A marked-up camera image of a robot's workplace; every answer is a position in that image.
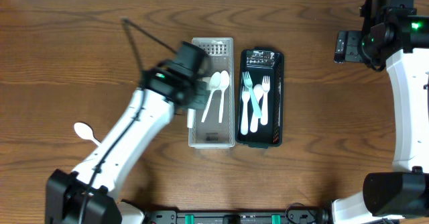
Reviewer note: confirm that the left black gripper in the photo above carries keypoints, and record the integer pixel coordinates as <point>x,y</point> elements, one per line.
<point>200,92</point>

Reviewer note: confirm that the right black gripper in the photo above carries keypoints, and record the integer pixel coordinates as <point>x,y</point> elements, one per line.
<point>352,46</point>

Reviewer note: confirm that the clear plastic perforated basket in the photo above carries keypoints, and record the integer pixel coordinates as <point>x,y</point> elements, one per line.
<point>211,134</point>

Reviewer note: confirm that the white plastic fork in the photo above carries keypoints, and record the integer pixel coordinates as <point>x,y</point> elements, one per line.
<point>249,84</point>
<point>245,96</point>
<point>266,89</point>

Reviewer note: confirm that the dark green plastic basket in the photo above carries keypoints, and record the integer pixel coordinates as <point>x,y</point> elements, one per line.
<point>260,62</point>

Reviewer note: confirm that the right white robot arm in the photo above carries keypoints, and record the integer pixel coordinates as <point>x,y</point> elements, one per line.
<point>399,44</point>

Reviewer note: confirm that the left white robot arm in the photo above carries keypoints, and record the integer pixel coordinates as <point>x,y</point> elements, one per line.
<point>89,194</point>

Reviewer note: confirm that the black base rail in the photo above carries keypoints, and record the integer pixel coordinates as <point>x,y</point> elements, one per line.
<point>294,214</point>

